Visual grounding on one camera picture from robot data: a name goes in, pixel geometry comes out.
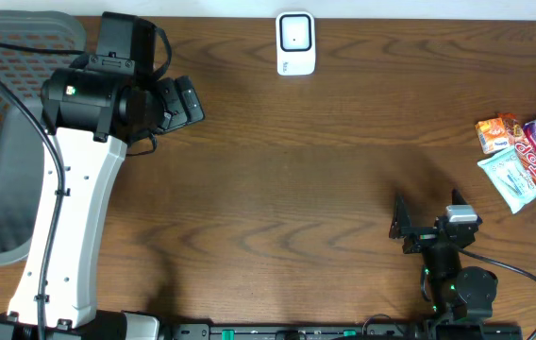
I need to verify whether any teal snack wrapper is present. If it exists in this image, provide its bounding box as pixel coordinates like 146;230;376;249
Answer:
477;146;536;214

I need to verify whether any small orange juice box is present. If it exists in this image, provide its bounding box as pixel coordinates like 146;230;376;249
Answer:
475;118;511;154

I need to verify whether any red Top chocolate bar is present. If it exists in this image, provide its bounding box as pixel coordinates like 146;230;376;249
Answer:
498;113;536;184

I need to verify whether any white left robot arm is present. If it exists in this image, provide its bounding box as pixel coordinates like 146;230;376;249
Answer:
0;68;204;339

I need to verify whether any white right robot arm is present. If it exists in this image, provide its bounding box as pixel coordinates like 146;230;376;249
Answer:
389;190;498;339

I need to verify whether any grey plastic mesh basket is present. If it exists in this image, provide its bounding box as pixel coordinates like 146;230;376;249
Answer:
0;10;87;266

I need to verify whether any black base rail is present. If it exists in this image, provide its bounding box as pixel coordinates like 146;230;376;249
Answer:
158;323;522;340

